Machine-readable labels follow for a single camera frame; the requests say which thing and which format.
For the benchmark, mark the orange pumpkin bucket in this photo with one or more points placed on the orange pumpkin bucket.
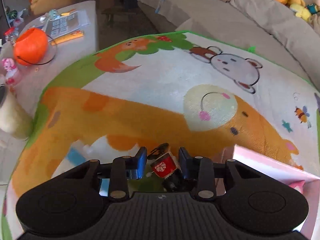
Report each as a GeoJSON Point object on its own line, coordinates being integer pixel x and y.
{"type": "Point", "coordinates": [32, 46]}

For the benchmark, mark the beige sofa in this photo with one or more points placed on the beige sofa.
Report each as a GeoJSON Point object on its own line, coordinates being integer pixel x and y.
{"type": "Point", "coordinates": [267, 25]}

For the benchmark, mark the orange pencil box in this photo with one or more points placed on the orange pencil box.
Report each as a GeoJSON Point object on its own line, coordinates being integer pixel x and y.
{"type": "Point", "coordinates": [68, 37]}

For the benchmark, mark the boy doll plush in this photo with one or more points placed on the boy doll plush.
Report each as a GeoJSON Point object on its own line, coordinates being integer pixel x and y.
{"type": "Point", "coordinates": [314, 7]}

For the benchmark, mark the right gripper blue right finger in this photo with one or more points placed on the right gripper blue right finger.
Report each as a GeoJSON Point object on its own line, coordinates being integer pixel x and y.
{"type": "Point", "coordinates": [198, 173]}

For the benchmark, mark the paper card sheet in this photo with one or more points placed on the paper card sheet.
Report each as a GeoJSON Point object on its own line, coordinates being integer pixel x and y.
{"type": "Point", "coordinates": [66, 24]}

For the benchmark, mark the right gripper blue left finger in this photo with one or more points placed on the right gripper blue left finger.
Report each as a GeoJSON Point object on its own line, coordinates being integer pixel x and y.
{"type": "Point", "coordinates": [127, 168]}

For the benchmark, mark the colourful cartoon play mat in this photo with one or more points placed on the colourful cartoon play mat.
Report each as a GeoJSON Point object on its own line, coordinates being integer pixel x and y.
{"type": "Point", "coordinates": [180, 88]}

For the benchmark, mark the cream steel mug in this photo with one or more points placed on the cream steel mug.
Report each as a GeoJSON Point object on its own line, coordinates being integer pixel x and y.
{"type": "Point", "coordinates": [14, 119]}

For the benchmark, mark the pink doll figurine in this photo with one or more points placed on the pink doll figurine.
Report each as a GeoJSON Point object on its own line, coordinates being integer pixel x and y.
{"type": "Point", "coordinates": [13, 75]}

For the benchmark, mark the yellow duck plush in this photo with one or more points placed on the yellow duck plush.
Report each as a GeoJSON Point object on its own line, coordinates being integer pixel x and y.
{"type": "Point", "coordinates": [300, 9]}

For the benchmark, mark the pink cardboard box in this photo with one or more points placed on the pink cardboard box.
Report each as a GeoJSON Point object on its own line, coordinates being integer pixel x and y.
{"type": "Point", "coordinates": [285, 174]}

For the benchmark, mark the red dress doll figurine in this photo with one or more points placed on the red dress doll figurine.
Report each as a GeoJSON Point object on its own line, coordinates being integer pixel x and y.
{"type": "Point", "coordinates": [165, 166]}

